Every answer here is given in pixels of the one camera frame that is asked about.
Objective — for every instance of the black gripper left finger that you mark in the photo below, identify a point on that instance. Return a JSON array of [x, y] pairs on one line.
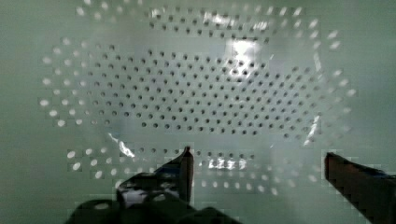
[[159, 197]]

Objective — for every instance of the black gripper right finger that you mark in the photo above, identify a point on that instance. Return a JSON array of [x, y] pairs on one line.
[[371, 191]]

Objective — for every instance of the green oval plastic strainer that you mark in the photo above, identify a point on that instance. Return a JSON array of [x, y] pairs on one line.
[[96, 91]]

